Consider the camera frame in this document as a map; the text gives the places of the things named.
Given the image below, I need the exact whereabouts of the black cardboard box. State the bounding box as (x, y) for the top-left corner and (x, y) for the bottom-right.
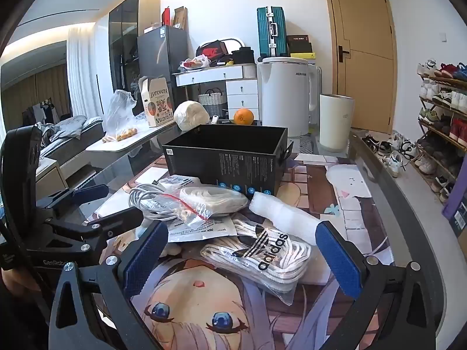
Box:
(161, 124), (294, 199)

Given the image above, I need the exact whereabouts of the red and black bag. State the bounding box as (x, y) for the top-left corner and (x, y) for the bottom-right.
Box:
(196, 40), (229, 61)

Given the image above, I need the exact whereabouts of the grey fridge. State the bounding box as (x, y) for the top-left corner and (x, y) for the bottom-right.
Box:
(137, 25), (188, 97)

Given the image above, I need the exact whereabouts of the grey bed with bedding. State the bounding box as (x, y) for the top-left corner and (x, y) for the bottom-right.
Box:
(36, 115), (106, 165)

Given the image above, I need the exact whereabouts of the white side table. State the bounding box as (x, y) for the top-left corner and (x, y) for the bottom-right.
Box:
(86, 120), (176, 154)

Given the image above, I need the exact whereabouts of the white round bundle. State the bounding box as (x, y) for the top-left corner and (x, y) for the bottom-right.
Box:
(173, 100), (210, 131)

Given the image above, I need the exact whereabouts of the white electric kettle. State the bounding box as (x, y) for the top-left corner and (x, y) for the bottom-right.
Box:
(257, 57), (322, 138)

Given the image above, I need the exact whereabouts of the purple box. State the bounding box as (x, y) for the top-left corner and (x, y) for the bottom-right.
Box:
(441, 175), (467, 241)

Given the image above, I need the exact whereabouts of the white dresser with drawers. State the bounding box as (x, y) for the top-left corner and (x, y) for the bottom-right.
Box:
(172, 64), (259, 121)

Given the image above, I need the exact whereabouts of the dark flat box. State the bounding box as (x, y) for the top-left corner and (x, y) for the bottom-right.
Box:
(286, 34), (313, 59)

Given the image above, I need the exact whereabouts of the printed cartoon table mat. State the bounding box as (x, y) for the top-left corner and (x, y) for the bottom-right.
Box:
(88, 146), (396, 350)

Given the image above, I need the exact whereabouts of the red-zip bag of white laces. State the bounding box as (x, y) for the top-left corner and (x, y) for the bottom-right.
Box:
(166, 187), (250, 223)

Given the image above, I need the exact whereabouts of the orange fruit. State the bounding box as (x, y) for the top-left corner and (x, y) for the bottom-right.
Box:
(233, 108), (255, 125)

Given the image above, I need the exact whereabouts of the pile of shoes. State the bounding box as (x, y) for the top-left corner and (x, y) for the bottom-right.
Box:
(361, 131), (418, 177)

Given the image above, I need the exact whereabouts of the clear plastic bag of kumquats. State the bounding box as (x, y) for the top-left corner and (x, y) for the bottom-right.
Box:
(102, 89), (141, 143)

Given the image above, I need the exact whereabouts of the black-logo bag of white shoelaces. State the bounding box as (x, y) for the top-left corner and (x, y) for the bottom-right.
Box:
(200, 222), (312, 307)

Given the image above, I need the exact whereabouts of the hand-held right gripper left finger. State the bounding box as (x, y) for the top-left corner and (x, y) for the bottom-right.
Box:
(49, 220), (170, 350)

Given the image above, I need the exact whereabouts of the tan wooden door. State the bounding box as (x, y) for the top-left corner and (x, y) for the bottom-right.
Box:
(322, 0), (398, 134)

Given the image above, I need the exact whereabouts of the dark glass wardrobe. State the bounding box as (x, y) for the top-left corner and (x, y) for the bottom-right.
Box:
(108, 0), (161, 92)

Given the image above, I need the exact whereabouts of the grey woven basket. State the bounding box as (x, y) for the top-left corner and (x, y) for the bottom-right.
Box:
(198, 88), (224, 118)

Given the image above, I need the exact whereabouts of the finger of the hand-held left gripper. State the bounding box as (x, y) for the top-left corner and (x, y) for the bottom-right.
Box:
(36, 184), (110, 212)
(46, 206), (144, 249)

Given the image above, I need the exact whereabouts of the cream cylindrical bin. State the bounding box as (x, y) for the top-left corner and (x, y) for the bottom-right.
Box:
(318, 94), (355, 153)

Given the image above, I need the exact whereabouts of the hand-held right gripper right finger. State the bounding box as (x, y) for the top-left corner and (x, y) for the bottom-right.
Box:
(316, 220), (436, 350)

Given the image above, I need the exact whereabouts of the white curtain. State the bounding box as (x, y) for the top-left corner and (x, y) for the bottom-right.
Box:
(67, 25), (110, 125)

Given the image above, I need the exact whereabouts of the white printed sachet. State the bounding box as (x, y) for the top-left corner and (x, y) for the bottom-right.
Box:
(166, 217), (236, 243)
(153, 176), (201, 190)

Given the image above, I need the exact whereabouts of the printed fruit carton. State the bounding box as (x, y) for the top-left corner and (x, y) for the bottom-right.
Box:
(140, 76), (174, 128)

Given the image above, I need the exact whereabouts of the white foam roll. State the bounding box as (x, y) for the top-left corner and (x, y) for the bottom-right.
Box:
(249, 191), (322, 245)

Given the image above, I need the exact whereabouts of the teal suitcase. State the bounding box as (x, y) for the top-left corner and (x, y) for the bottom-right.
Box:
(256, 6), (287, 59)

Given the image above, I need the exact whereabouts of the plastic bag of food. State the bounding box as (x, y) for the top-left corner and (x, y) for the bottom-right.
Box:
(179, 55), (210, 71)

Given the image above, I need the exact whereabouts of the shoe rack with shoes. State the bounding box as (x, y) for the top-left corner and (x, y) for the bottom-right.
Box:
(416, 58), (467, 205)

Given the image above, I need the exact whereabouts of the beige bedside cabinet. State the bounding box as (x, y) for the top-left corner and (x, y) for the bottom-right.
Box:
(34, 157), (68, 199)

